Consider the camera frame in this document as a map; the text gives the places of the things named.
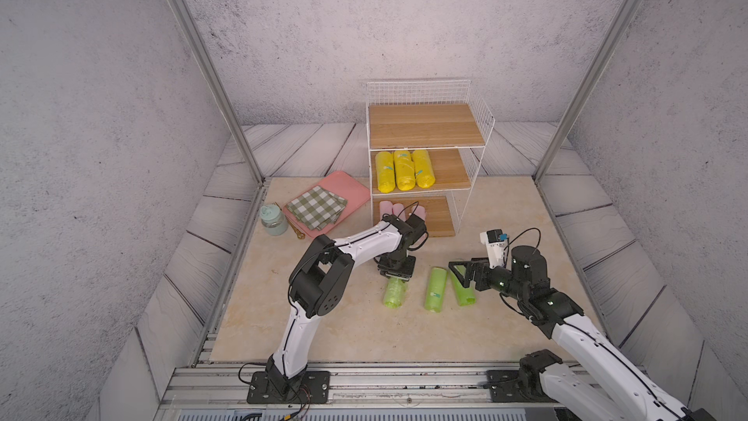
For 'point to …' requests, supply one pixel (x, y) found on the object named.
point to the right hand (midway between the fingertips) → (464, 263)
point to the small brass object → (301, 235)
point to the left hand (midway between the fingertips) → (406, 281)
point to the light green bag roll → (394, 292)
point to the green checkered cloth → (317, 208)
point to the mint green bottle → (273, 219)
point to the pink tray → (339, 184)
